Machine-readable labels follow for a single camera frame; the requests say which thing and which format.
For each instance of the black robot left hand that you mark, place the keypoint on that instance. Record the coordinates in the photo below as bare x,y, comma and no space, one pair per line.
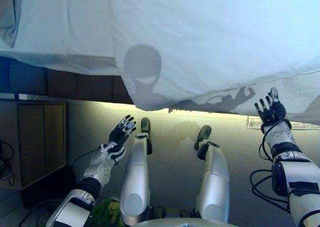
118,137

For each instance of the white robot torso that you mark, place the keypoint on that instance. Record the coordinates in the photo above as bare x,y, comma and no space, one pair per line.
175,223

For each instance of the dark robot right foot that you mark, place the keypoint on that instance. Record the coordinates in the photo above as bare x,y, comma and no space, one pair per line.
203,133

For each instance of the green yellow object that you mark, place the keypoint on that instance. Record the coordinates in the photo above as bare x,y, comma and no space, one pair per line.
108,212

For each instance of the brown upholstered bed frame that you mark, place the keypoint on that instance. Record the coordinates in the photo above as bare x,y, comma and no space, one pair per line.
75,84

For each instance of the wooden nightstand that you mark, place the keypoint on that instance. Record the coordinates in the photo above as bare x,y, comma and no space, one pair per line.
40,142

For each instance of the silver robot left leg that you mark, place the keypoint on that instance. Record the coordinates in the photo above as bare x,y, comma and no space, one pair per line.
136,177

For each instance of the large beige pillow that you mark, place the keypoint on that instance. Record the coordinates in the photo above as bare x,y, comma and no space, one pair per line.
7,12

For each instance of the silver robot right leg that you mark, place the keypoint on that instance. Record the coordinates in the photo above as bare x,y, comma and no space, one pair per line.
215,179

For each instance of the white mattress sheet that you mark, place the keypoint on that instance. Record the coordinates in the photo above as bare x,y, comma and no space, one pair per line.
62,24

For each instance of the white duvet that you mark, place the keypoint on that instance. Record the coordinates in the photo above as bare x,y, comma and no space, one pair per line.
212,37

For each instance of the small patterned floor mat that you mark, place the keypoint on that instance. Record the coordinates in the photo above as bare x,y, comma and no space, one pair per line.
255,123

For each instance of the dark robot foot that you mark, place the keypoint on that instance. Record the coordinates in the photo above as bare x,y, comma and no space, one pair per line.
203,133
145,125

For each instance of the silver robot leg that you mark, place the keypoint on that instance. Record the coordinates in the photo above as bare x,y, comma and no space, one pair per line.
136,177
215,179

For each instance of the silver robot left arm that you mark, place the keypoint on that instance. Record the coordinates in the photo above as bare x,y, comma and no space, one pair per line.
97,169

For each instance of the dark robot left foot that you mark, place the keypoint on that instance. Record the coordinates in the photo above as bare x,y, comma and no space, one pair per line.
145,125

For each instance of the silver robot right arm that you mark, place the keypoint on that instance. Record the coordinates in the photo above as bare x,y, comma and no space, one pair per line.
292,169

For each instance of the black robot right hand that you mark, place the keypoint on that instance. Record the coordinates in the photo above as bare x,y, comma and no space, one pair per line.
272,112

